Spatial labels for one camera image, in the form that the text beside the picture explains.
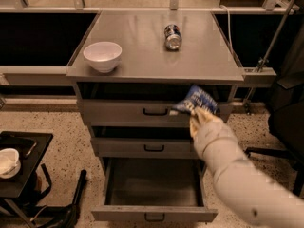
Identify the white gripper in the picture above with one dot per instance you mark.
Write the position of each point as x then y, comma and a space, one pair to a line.
213, 133

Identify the blue chip bag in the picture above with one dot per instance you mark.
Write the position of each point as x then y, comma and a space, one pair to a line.
196, 97

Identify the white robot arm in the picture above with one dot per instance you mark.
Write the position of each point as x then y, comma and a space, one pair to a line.
251, 194

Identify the grey metal drawer cabinet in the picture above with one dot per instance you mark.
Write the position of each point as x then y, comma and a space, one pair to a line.
203, 58

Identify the grey bottom drawer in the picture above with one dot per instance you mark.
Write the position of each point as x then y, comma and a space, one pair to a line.
154, 190

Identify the grey drawer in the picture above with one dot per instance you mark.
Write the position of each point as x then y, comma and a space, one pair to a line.
143, 142
154, 190
131, 104

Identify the grey middle drawer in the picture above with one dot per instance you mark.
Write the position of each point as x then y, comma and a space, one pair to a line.
143, 142

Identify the grey top drawer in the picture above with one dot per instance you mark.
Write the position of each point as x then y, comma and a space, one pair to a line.
131, 104

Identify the black office chair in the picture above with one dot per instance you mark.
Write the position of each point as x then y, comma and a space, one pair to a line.
286, 107

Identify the blue silver soda can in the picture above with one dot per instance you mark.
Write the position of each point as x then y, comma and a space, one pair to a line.
172, 36

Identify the white ceramic bowl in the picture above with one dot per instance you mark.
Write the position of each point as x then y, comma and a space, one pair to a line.
103, 56

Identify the metal diagonal rod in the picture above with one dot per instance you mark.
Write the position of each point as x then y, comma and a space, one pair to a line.
264, 60

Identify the dark tablet device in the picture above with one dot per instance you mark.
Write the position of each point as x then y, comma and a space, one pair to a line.
23, 145

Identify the white cup on table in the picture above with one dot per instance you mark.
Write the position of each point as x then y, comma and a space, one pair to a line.
9, 163

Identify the black side table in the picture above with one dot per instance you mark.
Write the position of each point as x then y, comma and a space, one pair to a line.
12, 189

